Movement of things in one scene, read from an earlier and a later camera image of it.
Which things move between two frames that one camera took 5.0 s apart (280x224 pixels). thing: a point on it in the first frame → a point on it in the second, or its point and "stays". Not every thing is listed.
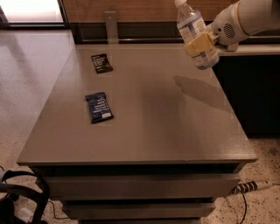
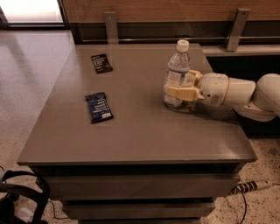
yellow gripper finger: (202, 43) → (190, 93)
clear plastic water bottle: (190, 24) → (179, 64)
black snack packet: (101, 63) stays
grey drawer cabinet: (139, 134) stays
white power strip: (250, 186) stays
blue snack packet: (99, 108) stays
